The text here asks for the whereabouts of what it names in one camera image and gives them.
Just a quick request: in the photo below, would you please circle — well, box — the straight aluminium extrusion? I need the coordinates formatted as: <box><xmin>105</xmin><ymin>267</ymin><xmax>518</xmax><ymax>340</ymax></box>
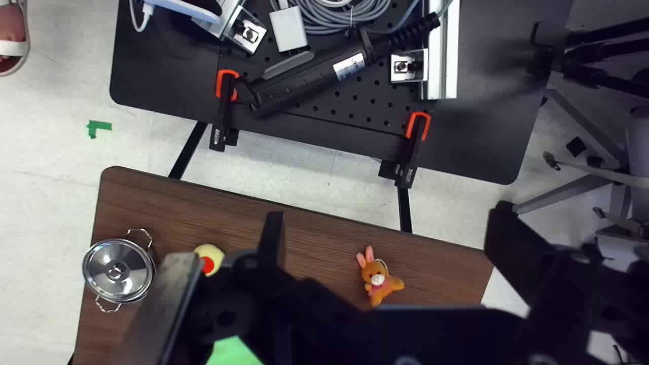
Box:
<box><xmin>423</xmin><ymin>0</ymin><xmax>465</xmax><ymax>103</ymax></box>

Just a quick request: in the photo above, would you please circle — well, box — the orange bunny plush toy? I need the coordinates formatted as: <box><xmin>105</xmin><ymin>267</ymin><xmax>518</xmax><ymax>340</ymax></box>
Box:
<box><xmin>353</xmin><ymin>244</ymin><xmax>408</xmax><ymax>310</ymax></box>

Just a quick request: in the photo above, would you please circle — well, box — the black equipment frame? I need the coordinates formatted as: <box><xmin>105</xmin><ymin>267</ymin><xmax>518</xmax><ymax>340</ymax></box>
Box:
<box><xmin>529</xmin><ymin>16</ymin><xmax>649</xmax><ymax>101</ymax></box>

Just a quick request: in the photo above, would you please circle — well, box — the green tape floor mark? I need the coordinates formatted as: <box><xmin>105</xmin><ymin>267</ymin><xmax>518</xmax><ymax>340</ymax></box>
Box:
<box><xmin>85</xmin><ymin>117</ymin><xmax>116</xmax><ymax>143</ymax></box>

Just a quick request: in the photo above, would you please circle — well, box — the small steel pot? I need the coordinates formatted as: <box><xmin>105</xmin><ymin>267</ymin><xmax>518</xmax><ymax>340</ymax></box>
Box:
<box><xmin>79</xmin><ymin>228</ymin><xmax>157</xmax><ymax>317</ymax></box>

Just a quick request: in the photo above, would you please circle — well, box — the grey metal stand base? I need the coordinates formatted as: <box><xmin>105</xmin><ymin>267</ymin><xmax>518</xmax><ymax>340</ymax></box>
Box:
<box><xmin>511</xmin><ymin>88</ymin><xmax>649</xmax><ymax>220</ymax></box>

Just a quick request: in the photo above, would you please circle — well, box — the yellow plush toy red spot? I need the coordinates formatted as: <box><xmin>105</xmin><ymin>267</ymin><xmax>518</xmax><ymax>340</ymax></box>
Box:
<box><xmin>193</xmin><ymin>242</ymin><xmax>226</xmax><ymax>280</ymax></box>

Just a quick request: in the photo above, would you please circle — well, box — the grey flat strip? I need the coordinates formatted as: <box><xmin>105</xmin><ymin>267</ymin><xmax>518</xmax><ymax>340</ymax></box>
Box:
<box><xmin>259</xmin><ymin>48</ymin><xmax>317</xmax><ymax>83</ymax></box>

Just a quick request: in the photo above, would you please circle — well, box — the grey coiled cable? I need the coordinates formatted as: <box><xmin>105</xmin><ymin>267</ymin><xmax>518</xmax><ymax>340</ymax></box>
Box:
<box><xmin>295</xmin><ymin>0</ymin><xmax>396</xmax><ymax>39</ymax></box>

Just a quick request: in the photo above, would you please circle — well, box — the silver corner bracket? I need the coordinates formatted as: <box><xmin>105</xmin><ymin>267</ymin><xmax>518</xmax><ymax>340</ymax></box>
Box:
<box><xmin>387</xmin><ymin>47</ymin><xmax>430</xmax><ymax>86</ymax></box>

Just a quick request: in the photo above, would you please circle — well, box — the black perforated board cart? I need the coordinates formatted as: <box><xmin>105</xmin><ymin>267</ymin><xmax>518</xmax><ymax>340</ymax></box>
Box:
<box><xmin>108</xmin><ymin>0</ymin><xmax>576</xmax><ymax>236</ymax></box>

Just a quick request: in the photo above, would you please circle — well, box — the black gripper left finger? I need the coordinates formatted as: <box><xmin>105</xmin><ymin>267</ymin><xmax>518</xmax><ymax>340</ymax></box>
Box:
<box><xmin>254</xmin><ymin>210</ymin><xmax>300</xmax><ymax>288</ymax></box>

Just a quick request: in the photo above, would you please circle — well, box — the black cylindrical handle device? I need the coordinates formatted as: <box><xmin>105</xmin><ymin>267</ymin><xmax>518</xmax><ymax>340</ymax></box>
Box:
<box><xmin>246</xmin><ymin>11</ymin><xmax>443</xmax><ymax>121</ymax></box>

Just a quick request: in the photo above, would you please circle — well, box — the white square box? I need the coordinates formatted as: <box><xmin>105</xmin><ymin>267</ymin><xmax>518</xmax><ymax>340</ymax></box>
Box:
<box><xmin>267</xmin><ymin>7</ymin><xmax>310</xmax><ymax>54</ymax></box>

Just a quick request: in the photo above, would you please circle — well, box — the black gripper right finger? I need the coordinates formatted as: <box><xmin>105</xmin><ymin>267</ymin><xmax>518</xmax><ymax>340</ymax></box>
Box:
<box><xmin>483</xmin><ymin>199</ymin><xmax>564</xmax><ymax>310</ymax></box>

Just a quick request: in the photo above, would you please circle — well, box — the white cable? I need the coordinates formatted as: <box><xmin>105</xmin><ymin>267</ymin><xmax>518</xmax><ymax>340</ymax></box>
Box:
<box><xmin>127</xmin><ymin>0</ymin><xmax>156</xmax><ymax>34</ymax></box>

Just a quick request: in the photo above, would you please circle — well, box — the green cloth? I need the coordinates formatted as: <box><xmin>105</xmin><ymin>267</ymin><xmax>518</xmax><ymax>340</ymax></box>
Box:
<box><xmin>204</xmin><ymin>334</ymin><xmax>265</xmax><ymax>365</ymax></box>

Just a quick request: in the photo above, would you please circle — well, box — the orange black clamp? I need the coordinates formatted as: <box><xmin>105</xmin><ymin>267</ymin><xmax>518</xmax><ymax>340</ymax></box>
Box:
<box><xmin>206</xmin><ymin>67</ymin><xmax>244</xmax><ymax>152</ymax></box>
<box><xmin>376</xmin><ymin>109</ymin><xmax>433</xmax><ymax>190</ymax></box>

